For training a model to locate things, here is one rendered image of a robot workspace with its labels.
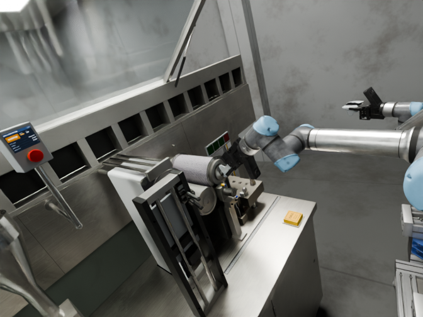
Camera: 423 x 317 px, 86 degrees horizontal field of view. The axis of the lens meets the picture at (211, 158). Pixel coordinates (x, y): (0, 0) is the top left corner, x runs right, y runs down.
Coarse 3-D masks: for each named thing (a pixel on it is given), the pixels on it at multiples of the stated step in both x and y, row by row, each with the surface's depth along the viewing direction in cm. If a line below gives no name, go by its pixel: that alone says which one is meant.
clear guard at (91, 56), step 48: (0, 0) 44; (48, 0) 50; (96, 0) 57; (144, 0) 68; (192, 0) 83; (0, 48) 51; (48, 48) 59; (96, 48) 70; (144, 48) 86; (0, 96) 60; (48, 96) 72; (96, 96) 89
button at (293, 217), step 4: (288, 212) 113; (292, 212) 112; (296, 212) 111; (288, 216) 110; (292, 216) 110; (296, 216) 109; (300, 216) 108; (284, 220) 110; (288, 220) 108; (292, 220) 108; (296, 220) 107; (300, 220) 108; (292, 224) 108; (296, 224) 106
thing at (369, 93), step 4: (368, 88) 118; (372, 88) 119; (364, 92) 119; (368, 92) 117; (372, 92) 118; (368, 96) 118; (372, 96) 118; (376, 96) 118; (368, 100) 119; (372, 100) 118; (376, 100) 118; (380, 100) 118; (372, 104) 119; (376, 104) 117; (380, 104) 118; (376, 108) 119
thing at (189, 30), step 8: (200, 0) 85; (200, 8) 88; (192, 16) 90; (192, 24) 93; (192, 32) 98; (184, 40) 99; (176, 56) 106; (184, 56) 107; (176, 64) 111; (168, 72) 114; (168, 80) 119; (176, 80) 118; (128, 96) 105; (104, 104) 97; (88, 112) 92; (64, 120) 87; (40, 128) 81
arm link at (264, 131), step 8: (264, 120) 73; (272, 120) 75; (256, 128) 74; (264, 128) 72; (272, 128) 72; (248, 136) 79; (256, 136) 75; (264, 136) 74; (272, 136) 74; (248, 144) 79; (256, 144) 78; (264, 144) 75
